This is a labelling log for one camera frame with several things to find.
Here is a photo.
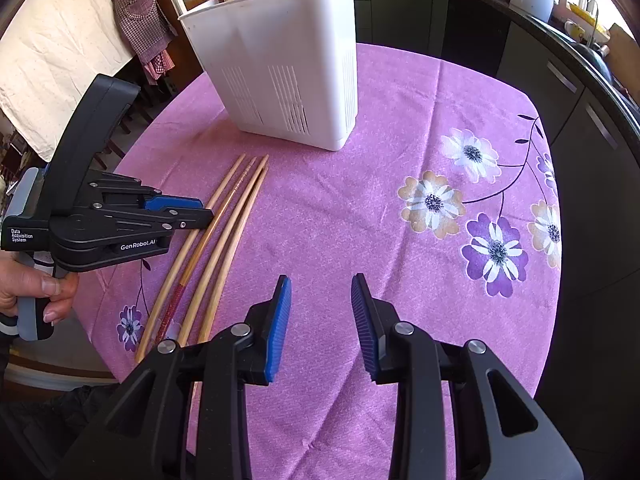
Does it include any pink floral tablecloth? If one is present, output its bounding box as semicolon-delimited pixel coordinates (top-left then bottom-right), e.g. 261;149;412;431
90;42;563;480

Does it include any yellow tray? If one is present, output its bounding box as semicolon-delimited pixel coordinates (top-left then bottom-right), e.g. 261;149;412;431
567;2;611;41

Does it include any checkered apron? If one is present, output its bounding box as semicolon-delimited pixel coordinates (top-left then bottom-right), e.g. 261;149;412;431
104;0;178;86

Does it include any white plastic utensil holder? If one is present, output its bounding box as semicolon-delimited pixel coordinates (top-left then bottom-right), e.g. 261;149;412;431
178;0;358;152

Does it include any steel kitchen faucet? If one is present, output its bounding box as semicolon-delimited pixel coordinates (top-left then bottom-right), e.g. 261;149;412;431
585;0;601;46

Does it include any black kitchen countertop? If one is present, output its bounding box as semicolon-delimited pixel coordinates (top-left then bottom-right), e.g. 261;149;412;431
425;0;640;131

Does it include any person's dark clothing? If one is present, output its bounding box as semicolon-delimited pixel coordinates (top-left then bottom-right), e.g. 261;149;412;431
0;382;126;480

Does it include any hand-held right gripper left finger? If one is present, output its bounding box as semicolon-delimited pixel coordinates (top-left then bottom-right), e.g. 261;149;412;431
60;275;293;480

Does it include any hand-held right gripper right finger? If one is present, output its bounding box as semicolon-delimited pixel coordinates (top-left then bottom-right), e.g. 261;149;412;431
350;273;586;480

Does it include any white hanging cloth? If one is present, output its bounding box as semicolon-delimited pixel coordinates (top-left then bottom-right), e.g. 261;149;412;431
0;0;138;161

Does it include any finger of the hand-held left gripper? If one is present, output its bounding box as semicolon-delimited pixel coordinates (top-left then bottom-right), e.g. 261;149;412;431
107;207;216;236
140;194;205;213

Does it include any wooden cutting board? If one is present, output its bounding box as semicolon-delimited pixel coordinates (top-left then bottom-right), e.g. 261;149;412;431
607;22;640;63

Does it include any red patterned wooden chopstick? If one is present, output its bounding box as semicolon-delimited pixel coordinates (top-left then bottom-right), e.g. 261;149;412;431
152;157;258;345

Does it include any person's left hand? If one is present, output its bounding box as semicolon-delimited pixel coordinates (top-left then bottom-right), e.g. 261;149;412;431
0;252;80;326

